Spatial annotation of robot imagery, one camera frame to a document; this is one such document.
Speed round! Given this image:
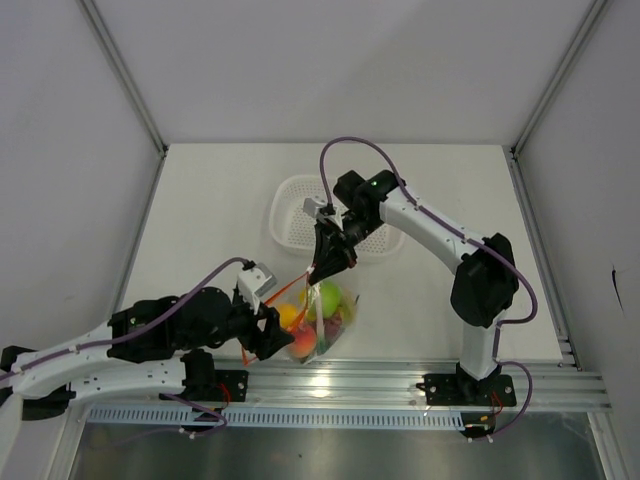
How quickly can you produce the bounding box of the red peach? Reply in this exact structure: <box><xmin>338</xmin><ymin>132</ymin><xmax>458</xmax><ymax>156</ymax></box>
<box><xmin>288</xmin><ymin>324</ymin><xmax>317</xmax><ymax>359</ymax></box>

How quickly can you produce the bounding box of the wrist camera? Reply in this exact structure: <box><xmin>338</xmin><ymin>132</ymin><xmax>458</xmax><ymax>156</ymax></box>
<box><xmin>303</xmin><ymin>197</ymin><xmax>342</xmax><ymax>226</ymax></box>
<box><xmin>237</xmin><ymin>261</ymin><xmax>277</xmax><ymax>314</ymax></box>

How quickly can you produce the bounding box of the red grape bunch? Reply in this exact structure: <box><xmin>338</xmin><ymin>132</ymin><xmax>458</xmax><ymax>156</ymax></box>
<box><xmin>323</xmin><ymin>312</ymin><xmax>352</xmax><ymax>340</ymax></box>

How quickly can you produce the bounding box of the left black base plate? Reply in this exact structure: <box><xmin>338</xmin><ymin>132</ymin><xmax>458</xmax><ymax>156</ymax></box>
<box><xmin>214</xmin><ymin>370</ymin><xmax>249</xmax><ymax>403</ymax></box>

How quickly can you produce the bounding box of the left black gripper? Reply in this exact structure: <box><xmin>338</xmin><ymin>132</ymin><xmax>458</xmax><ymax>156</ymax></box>
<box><xmin>180</xmin><ymin>288</ymin><xmax>295</xmax><ymax>360</ymax></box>

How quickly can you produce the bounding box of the green apple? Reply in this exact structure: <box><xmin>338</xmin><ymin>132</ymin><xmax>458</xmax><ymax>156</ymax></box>
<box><xmin>319</xmin><ymin>280</ymin><xmax>342</xmax><ymax>318</ymax></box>

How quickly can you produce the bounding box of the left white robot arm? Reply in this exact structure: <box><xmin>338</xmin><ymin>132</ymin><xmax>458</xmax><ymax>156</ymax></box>
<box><xmin>1</xmin><ymin>287</ymin><xmax>294</xmax><ymax>421</ymax></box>

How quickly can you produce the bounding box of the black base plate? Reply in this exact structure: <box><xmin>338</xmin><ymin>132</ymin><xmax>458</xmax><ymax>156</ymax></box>
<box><xmin>214</xmin><ymin>370</ymin><xmax>249</xmax><ymax>403</ymax></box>
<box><xmin>416</xmin><ymin>373</ymin><xmax>517</xmax><ymax>407</ymax></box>

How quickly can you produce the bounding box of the slotted cable duct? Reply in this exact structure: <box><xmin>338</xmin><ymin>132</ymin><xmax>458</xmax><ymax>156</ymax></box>
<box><xmin>88</xmin><ymin>404</ymin><xmax>465</xmax><ymax>431</ymax></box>

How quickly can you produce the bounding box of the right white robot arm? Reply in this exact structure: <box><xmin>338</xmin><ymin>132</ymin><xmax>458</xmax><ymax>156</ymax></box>
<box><xmin>303</xmin><ymin>170</ymin><xmax>519</xmax><ymax>404</ymax></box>

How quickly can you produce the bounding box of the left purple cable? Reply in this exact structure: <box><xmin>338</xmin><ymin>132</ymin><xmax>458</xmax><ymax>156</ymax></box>
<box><xmin>0</xmin><ymin>257</ymin><xmax>251</xmax><ymax>446</ymax></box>

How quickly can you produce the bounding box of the orange fruit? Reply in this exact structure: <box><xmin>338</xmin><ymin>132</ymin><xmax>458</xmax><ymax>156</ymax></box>
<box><xmin>276</xmin><ymin>303</ymin><xmax>299</xmax><ymax>330</ymax></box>

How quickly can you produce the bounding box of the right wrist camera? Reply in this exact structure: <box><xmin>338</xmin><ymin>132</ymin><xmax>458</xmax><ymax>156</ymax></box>
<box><xmin>303</xmin><ymin>197</ymin><xmax>342</xmax><ymax>226</ymax></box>

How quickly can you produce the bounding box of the aluminium rail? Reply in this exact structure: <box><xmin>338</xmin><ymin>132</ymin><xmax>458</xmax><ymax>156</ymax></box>
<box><xmin>69</xmin><ymin>360</ymin><xmax>612</xmax><ymax>412</ymax></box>

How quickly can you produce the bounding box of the purple cable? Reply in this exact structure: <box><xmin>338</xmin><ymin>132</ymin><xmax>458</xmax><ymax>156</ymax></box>
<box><xmin>319</xmin><ymin>137</ymin><xmax>540</xmax><ymax>441</ymax></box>
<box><xmin>0</xmin><ymin>257</ymin><xmax>251</xmax><ymax>446</ymax></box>

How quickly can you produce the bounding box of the yellow pear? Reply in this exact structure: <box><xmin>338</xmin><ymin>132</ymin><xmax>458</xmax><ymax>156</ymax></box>
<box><xmin>336</xmin><ymin>289</ymin><xmax>359</xmax><ymax>325</ymax></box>

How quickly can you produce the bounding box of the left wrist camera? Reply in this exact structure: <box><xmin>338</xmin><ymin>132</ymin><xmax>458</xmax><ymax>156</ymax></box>
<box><xmin>237</xmin><ymin>261</ymin><xmax>277</xmax><ymax>314</ymax></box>

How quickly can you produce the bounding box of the right aluminium frame post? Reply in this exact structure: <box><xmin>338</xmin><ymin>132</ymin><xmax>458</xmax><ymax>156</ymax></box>
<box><xmin>510</xmin><ymin>0</ymin><xmax>614</xmax><ymax>160</ymax></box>

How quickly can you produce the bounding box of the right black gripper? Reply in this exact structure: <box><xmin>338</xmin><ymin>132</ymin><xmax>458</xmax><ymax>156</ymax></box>
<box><xmin>308</xmin><ymin>211</ymin><xmax>385</xmax><ymax>286</ymax></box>

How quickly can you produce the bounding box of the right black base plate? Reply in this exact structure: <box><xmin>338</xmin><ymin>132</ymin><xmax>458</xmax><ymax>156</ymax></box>
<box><xmin>416</xmin><ymin>373</ymin><xmax>517</xmax><ymax>407</ymax></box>

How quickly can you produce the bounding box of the white perforated plastic basket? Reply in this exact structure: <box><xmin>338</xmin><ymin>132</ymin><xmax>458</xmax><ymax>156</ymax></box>
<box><xmin>269</xmin><ymin>175</ymin><xmax>406</xmax><ymax>263</ymax></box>

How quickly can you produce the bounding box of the left aluminium frame post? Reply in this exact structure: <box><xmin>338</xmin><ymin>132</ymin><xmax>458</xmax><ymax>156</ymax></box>
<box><xmin>76</xmin><ymin>0</ymin><xmax>168</xmax><ymax>158</ymax></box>

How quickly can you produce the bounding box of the aluminium frame post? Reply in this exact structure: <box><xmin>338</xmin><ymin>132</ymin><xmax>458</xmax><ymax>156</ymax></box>
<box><xmin>76</xmin><ymin>0</ymin><xmax>168</xmax><ymax>158</ymax></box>
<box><xmin>510</xmin><ymin>0</ymin><xmax>614</xmax><ymax>160</ymax></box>

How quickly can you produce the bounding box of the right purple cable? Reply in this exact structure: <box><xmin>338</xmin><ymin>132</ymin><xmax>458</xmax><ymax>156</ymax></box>
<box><xmin>319</xmin><ymin>137</ymin><xmax>540</xmax><ymax>441</ymax></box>

